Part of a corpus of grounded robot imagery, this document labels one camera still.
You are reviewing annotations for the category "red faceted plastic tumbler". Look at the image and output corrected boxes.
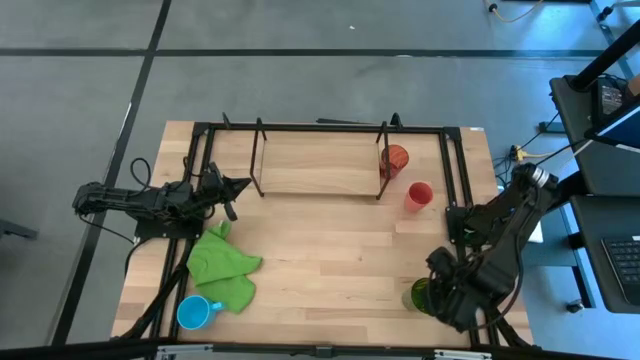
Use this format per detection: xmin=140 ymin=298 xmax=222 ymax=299
xmin=379 ymin=143 xmax=410 ymax=180

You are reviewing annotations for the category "black desk with keyboard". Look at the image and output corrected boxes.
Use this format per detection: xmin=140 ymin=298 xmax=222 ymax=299
xmin=568 ymin=193 xmax=640 ymax=315

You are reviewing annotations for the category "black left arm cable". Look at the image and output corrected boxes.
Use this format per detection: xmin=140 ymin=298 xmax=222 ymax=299
xmin=128 ymin=157 xmax=154 ymax=194

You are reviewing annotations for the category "black table rig frame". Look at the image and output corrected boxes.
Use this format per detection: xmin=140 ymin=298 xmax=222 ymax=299
xmin=112 ymin=112 xmax=534 ymax=351

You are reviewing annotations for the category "black slanted pole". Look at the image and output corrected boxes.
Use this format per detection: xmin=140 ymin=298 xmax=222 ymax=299
xmin=569 ymin=19 xmax=640 ymax=92

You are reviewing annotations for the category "green faceted plastic tumbler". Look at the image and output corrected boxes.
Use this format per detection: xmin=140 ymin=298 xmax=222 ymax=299
xmin=401 ymin=277 xmax=434 ymax=316

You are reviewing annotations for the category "black rig crossbar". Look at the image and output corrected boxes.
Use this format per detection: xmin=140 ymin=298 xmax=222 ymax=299
xmin=0 ymin=338 xmax=640 ymax=360

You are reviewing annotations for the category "open laptop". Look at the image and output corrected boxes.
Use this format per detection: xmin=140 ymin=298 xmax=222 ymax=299
xmin=583 ymin=97 xmax=640 ymax=154

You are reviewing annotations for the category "green cloth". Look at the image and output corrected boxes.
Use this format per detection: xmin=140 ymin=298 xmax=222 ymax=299
xmin=186 ymin=220 xmax=264 ymax=315

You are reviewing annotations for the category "black keyboard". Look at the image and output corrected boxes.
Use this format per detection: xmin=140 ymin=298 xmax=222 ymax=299
xmin=601 ymin=234 xmax=640 ymax=307

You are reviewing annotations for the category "power strip with yellow plug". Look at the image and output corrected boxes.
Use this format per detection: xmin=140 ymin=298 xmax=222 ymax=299
xmin=508 ymin=143 xmax=532 ymax=164

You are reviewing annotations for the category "yellow floor cable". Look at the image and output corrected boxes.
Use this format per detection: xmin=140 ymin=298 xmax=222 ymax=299
xmin=482 ymin=0 xmax=545 ymax=25

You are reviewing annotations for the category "salmon plastic cup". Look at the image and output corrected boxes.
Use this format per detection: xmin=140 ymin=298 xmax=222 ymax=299
xmin=403 ymin=181 xmax=435 ymax=214

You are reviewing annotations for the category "blue mug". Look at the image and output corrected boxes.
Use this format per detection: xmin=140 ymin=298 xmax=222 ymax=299
xmin=176 ymin=294 xmax=226 ymax=332

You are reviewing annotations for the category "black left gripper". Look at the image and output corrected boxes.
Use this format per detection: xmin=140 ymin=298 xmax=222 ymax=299
xmin=193 ymin=162 xmax=253 ymax=223

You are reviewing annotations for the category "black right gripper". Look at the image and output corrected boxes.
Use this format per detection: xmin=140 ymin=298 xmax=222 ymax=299
xmin=425 ymin=247 xmax=484 ymax=333

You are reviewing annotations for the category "wooden shelf with black frame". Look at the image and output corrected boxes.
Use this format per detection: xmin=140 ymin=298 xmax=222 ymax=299
xmin=248 ymin=117 xmax=396 ymax=201

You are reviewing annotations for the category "black stand foot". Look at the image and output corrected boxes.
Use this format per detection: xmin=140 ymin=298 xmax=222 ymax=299
xmin=0 ymin=218 xmax=40 ymax=241

